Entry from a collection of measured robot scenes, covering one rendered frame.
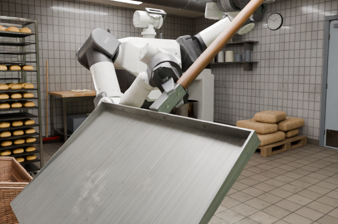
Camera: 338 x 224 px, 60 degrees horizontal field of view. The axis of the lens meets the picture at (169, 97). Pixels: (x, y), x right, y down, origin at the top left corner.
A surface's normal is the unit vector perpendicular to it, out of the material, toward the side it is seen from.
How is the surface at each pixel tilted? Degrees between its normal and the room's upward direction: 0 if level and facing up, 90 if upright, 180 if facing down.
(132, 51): 86
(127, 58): 86
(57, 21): 90
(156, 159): 40
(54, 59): 90
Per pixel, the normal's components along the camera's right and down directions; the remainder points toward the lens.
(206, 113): 0.61, 0.07
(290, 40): -0.79, 0.06
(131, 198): -0.50, -0.73
